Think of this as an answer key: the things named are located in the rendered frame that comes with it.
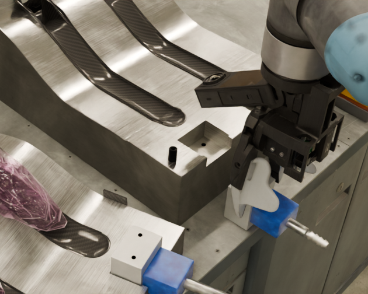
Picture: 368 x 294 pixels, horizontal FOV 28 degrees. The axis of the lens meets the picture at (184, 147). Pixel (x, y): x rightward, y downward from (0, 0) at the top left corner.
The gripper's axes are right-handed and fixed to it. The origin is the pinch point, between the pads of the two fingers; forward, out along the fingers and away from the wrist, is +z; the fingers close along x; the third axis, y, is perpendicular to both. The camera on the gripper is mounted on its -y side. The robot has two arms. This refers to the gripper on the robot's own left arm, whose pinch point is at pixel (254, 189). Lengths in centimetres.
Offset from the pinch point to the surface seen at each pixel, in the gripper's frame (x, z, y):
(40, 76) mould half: -7.1, -5.3, -29.7
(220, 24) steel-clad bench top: 31.7, 4.6, -29.2
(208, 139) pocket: 1.6, -1.7, -8.6
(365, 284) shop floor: 67, 85, 0
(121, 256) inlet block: -20.6, -3.6, -2.7
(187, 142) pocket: -1.5, -2.7, -9.6
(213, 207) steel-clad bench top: -2.2, 4.6, -4.1
